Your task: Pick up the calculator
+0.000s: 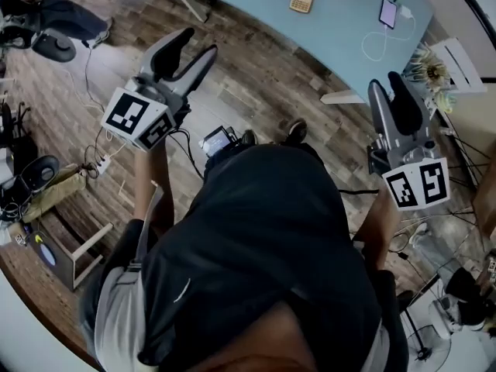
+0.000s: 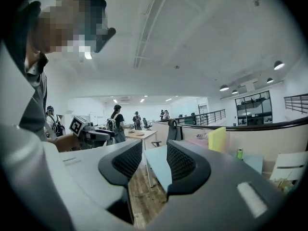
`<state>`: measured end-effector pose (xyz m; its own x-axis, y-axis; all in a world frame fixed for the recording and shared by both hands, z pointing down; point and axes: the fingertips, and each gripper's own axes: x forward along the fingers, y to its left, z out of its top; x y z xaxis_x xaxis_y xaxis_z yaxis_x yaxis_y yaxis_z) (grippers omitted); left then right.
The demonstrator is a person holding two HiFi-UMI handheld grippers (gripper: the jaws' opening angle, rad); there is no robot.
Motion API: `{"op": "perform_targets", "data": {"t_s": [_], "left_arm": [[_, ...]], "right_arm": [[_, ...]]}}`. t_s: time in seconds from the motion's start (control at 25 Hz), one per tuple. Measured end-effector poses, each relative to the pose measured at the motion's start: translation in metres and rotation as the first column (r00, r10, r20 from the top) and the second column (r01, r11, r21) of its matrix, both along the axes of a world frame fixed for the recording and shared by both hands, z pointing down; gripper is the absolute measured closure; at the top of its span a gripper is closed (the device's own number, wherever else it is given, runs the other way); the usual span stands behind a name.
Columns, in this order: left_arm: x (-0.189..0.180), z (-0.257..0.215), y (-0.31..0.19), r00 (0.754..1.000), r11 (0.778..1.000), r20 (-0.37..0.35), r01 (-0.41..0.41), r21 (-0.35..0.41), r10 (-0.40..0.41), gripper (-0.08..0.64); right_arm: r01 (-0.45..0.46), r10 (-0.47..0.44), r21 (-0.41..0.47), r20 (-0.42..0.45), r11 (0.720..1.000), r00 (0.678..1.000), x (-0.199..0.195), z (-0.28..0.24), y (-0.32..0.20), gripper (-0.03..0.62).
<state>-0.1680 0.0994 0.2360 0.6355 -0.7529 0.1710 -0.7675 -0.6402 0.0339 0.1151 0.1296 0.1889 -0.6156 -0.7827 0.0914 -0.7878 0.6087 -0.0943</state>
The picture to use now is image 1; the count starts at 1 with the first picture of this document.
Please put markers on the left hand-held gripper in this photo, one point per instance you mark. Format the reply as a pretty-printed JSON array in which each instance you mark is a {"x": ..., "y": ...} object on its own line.
[{"x": 131, "y": 116}]

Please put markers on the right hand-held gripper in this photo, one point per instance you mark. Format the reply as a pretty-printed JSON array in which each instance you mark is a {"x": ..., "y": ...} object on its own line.
[{"x": 416, "y": 182}]

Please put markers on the person's left forearm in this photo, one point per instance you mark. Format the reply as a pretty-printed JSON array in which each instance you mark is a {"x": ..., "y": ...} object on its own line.
[{"x": 153, "y": 176}]

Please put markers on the person's right forearm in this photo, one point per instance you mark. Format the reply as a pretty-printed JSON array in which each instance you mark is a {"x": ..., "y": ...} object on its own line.
[{"x": 381, "y": 223}]

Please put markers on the dried flower bunch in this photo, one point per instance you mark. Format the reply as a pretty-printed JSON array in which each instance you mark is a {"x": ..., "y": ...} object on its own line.
[{"x": 430, "y": 72}]

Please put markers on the white table leg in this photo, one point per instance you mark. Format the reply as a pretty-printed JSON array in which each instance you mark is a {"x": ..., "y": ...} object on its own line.
[
  {"x": 190, "y": 2},
  {"x": 343, "y": 97}
]

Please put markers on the white slatted chair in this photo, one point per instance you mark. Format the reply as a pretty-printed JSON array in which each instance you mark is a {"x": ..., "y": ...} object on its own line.
[{"x": 459, "y": 66}]

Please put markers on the black waist device with screen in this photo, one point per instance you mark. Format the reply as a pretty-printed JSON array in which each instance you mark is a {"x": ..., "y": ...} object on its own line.
[{"x": 217, "y": 142}]

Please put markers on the smartphone with lit screen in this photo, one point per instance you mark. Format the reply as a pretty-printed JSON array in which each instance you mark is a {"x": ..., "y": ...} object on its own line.
[{"x": 388, "y": 14}]

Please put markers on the person's right shoe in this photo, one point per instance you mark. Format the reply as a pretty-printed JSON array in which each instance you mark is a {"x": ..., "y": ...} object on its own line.
[{"x": 297, "y": 130}]

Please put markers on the person's shoe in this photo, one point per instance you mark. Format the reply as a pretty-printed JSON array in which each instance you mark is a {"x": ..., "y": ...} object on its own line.
[
  {"x": 249, "y": 137},
  {"x": 297, "y": 130}
]

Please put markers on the person's left shoe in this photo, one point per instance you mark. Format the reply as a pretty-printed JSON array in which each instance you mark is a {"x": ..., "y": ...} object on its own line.
[{"x": 249, "y": 137}]

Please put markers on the grey round base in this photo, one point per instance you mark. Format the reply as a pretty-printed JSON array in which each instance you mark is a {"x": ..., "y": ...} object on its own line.
[{"x": 54, "y": 45}]

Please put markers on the white power strip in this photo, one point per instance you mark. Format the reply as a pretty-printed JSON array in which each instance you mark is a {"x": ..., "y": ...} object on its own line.
[{"x": 103, "y": 165}]

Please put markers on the black helmet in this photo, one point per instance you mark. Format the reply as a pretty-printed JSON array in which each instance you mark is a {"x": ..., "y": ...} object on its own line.
[{"x": 40, "y": 173}]

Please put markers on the person's torso in black shirt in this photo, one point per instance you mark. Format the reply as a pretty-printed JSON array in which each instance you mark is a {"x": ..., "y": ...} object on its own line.
[{"x": 252, "y": 238}]

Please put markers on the dark box with stickers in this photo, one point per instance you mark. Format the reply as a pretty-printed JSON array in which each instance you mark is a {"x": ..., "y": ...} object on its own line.
[{"x": 48, "y": 254}]

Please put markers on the black floor fan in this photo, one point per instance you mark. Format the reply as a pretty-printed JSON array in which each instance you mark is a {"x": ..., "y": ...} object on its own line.
[{"x": 426, "y": 339}]

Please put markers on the wooden stool frame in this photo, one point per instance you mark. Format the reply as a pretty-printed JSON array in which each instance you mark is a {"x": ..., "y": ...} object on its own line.
[{"x": 87, "y": 246}]

